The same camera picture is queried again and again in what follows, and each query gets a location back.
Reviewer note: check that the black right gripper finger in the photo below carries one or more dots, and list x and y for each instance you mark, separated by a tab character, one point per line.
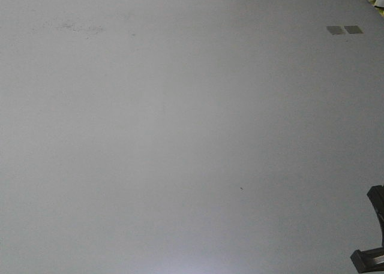
368	261
375	194

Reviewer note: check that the grey floor tape patch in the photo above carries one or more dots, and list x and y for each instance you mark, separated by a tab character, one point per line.
353	29
336	30

